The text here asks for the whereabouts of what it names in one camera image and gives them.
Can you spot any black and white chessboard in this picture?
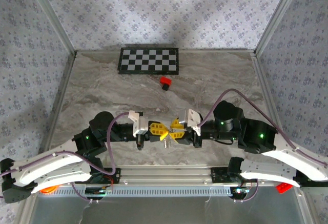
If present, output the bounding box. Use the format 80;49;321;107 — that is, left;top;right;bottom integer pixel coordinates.
117;47;179;75

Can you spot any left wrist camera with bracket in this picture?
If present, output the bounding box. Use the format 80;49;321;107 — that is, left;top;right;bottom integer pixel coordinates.
127;110;150;137

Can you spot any grey slotted cable duct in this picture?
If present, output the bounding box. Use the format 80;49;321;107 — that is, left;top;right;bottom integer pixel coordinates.
55;185;232;197

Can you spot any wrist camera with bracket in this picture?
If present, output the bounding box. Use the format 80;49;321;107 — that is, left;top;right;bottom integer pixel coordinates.
127;110;150;137
178;108;203;135

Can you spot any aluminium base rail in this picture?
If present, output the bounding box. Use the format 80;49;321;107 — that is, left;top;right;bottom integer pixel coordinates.
27;164;306;185

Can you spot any orange curved plastic piece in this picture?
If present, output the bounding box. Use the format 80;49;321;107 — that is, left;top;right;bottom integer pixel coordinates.
39;186;58;194

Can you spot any grey metal sheet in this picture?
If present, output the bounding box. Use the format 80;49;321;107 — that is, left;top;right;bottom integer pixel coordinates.
19;194;315;224

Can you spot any small circuit board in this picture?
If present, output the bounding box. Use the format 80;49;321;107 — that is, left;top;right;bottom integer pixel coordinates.
229;187;251;199
85;186;114;199

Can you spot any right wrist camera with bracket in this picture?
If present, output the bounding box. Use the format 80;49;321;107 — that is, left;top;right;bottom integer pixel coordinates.
178;108;203;135

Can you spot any aluminium side rail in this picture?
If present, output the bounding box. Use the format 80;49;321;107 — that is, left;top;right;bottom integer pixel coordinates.
47;52;77;155
251;51;285;137

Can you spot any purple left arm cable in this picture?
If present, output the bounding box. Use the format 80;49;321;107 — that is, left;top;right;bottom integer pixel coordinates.
0;112;132;205

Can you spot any metal keyring with chain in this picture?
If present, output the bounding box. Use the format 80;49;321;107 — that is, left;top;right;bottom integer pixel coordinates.
163;129;178;150

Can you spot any red toy brick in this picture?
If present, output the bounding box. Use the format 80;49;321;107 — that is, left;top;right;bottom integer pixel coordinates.
275;182;294;194

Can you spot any aluminium frame post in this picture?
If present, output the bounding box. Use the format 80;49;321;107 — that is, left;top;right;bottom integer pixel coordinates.
254;0;305;55
24;0;77;55

